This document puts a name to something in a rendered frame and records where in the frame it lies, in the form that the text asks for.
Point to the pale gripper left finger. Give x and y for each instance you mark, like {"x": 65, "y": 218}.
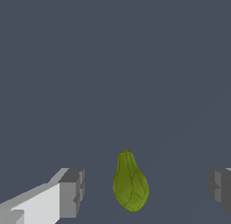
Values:
{"x": 51, "y": 197}

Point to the green pear-shaped fruit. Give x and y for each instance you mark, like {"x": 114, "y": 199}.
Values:
{"x": 130, "y": 185}

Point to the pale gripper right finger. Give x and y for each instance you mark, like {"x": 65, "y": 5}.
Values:
{"x": 222, "y": 185}

